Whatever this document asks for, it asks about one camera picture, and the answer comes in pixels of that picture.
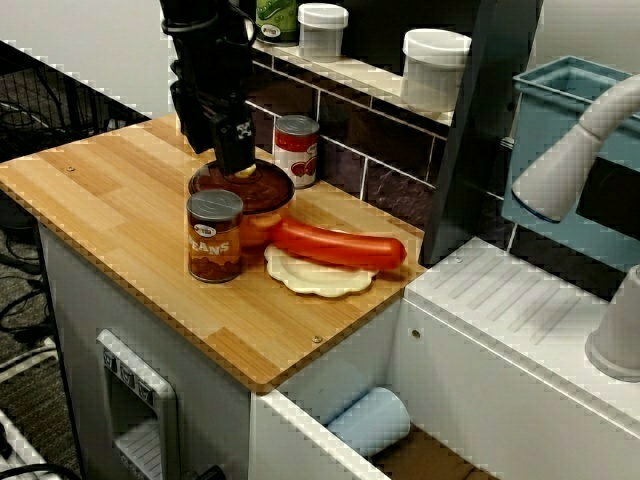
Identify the white power cable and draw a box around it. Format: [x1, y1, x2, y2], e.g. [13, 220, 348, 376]
[0, 337, 59, 384]

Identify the black cable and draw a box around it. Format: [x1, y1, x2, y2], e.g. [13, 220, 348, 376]
[0, 462, 81, 480]

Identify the black wire mesh basket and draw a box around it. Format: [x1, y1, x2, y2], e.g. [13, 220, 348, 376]
[0, 39, 151, 151]

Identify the red white tomato can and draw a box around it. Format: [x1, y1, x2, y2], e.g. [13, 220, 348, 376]
[273, 114, 321, 190]

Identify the aluminium frame rail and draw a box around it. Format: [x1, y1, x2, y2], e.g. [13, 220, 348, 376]
[0, 407, 49, 480]

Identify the brown lid yellow knob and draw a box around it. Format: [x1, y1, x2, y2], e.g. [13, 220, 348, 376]
[188, 160, 296, 217]

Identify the light blue plastic cup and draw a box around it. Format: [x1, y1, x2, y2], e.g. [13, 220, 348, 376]
[327, 387, 412, 459]

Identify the cream flower-shaped plate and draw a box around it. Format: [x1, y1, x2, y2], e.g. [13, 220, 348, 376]
[263, 243, 380, 300]

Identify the large white lidded jar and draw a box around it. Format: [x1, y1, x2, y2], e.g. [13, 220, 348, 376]
[401, 28, 473, 112]

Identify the brown beans can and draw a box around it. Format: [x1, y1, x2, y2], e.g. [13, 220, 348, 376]
[186, 189, 245, 284]

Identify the white toy sink unit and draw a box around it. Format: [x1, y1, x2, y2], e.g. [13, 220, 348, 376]
[249, 237, 640, 480]

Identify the white kitchen cabinet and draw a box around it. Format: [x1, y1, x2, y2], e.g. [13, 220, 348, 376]
[37, 219, 254, 480]

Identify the grey toy faucet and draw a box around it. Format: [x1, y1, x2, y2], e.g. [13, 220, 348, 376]
[510, 72, 640, 384]

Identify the white tiled shelf ledge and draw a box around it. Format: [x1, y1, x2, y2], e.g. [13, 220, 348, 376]
[249, 37, 457, 126]

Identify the dark grey shelf post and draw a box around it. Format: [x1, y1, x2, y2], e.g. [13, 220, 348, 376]
[422, 0, 545, 266]

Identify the orange toy pot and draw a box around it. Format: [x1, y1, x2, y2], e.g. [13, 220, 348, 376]
[238, 197, 296, 250]

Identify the small white lidded jar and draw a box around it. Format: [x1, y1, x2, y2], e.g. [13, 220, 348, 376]
[297, 3, 350, 62]

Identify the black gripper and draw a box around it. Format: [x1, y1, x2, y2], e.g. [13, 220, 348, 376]
[167, 22, 259, 181]

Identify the teal plastic bin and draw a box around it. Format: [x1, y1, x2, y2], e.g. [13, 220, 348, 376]
[501, 55, 640, 274]

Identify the red toy sausage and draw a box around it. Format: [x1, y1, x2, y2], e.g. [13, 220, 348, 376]
[269, 217, 408, 271]

